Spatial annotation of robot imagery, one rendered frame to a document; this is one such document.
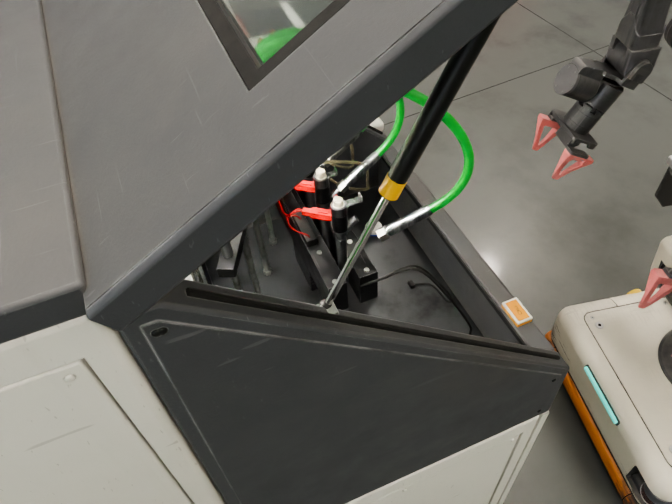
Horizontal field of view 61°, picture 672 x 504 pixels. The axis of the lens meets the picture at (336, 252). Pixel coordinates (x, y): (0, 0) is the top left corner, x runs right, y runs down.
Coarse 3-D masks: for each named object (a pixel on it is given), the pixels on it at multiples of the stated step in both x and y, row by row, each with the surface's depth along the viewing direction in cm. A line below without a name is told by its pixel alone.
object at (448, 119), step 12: (408, 96) 71; (420, 96) 71; (444, 120) 74; (456, 120) 74; (456, 132) 75; (468, 144) 77; (468, 156) 78; (468, 168) 80; (468, 180) 81; (456, 192) 83; (432, 204) 86; (444, 204) 85
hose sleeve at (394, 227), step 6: (420, 210) 86; (426, 210) 86; (408, 216) 88; (414, 216) 87; (420, 216) 87; (426, 216) 87; (396, 222) 89; (402, 222) 88; (408, 222) 88; (414, 222) 88; (390, 228) 89; (396, 228) 89; (402, 228) 89; (390, 234) 90
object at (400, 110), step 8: (400, 104) 96; (400, 112) 97; (400, 120) 99; (400, 128) 100; (392, 136) 101; (384, 144) 102; (376, 152) 102; (384, 152) 103; (368, 160) 103; (376, 160) 103; (360, 168) 103; (368, 168) 103; (352, 176) 104; (360, 176) 104; (344, 184) 104; (344, 192) 105
